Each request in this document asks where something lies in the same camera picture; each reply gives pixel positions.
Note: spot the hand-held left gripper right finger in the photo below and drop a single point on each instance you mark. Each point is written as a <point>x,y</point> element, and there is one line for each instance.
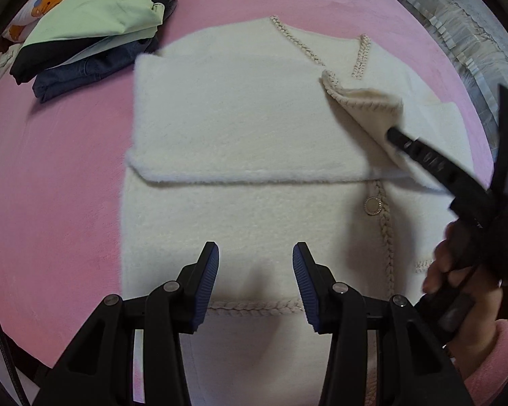
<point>302,283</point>

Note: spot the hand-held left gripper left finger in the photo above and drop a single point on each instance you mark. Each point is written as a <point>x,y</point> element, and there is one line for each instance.
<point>207,275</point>

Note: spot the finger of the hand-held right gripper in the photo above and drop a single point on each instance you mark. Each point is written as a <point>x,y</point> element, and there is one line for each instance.
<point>423,158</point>

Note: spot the cream fleece coat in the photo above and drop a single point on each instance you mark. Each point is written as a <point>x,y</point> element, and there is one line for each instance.
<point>245,135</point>

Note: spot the person's right forearm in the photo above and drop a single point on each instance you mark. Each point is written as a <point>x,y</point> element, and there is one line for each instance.
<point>499,368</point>

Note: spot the person's right hand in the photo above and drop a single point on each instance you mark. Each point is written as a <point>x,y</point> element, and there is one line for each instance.
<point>478,330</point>

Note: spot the white lace bed skirt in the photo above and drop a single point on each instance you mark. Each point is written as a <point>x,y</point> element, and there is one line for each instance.
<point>461,21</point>

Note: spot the pink blanket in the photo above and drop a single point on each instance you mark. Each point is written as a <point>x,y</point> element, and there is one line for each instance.
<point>67,177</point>

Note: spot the dark blue jeans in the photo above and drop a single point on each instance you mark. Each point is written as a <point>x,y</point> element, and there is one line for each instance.
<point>76,77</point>

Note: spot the light green black garment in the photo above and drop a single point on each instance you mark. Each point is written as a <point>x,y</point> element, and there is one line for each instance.
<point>97,12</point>

